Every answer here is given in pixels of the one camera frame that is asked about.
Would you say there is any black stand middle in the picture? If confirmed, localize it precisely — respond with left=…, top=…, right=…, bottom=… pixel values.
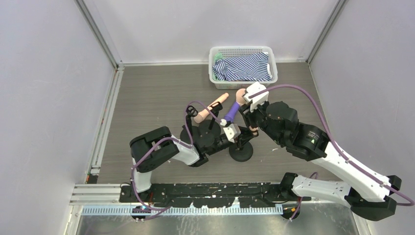
left=198, top=102, right=223, bottom=147

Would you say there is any black stand front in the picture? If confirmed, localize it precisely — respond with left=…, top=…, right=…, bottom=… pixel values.
left=229, top=137, right=254, bottom=162

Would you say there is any green cloth item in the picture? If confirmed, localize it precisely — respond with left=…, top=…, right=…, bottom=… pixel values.
left=213, top=52, right=223, bottom=62

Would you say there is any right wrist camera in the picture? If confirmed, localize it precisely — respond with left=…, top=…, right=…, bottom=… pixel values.
left=242, top=82, right=269, bottom=113

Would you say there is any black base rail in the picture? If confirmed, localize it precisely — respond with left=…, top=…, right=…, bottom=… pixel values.
left=69, top=182, right=357, bottom=216

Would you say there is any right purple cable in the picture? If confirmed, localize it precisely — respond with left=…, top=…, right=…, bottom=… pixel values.
left=248, top=84, right=415, bottom=207

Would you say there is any purple microphone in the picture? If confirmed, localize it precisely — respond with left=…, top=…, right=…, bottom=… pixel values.
left=224, top=101, right=240, bottom=123

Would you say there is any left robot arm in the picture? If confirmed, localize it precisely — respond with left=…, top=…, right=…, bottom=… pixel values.
left=130, top=124, right=258, bottom=193

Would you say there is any white plastic basket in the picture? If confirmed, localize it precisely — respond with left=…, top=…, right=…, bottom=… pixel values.
left=208, top=46, right=278, bottom=89

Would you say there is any black stand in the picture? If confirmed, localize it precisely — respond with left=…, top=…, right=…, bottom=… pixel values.
left=229, top=137, right=254, bottom=162
left=180, top=105, right=198, bottom=144
left=198, top=102, right=223, bottom=147

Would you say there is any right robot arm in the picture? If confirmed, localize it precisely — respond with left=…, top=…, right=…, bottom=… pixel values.
left=239, top=101, right=402, bottom=221

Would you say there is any peach microphone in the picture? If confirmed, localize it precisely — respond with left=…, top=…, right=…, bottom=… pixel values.
left=194, top=93, right=229, bottom=124
left=235, top=89, right=260, bottom=136

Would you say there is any black stand left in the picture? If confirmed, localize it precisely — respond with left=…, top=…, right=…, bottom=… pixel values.
left=180, top=105, right=198, bottom=144

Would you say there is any blue striped cloth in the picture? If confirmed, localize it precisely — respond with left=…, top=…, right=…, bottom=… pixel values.
left=212, top=52, right=272, bottom=82

